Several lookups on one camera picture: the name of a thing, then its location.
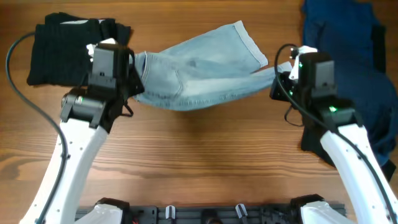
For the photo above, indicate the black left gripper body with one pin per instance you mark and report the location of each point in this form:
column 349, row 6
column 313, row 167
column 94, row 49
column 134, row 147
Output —
column 134, row 85

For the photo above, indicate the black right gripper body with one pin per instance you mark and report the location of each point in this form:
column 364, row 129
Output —
column 290, row 87

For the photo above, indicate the light blue denim shorts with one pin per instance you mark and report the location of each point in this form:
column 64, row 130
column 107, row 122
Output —
column 216, row 67

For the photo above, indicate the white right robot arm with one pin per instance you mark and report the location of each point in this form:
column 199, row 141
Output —
column 345, row 140

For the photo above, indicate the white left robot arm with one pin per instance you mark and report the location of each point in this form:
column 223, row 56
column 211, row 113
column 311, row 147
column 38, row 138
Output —
column 87, row 117

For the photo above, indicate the folded black garment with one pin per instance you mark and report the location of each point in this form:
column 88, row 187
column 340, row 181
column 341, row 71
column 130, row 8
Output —
column 59, row 53

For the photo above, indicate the dark blue garment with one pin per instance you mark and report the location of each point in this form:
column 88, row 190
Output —
column 350, row 32

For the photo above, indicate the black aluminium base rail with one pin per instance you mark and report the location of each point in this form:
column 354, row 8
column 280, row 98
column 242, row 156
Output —
column 266, row 214

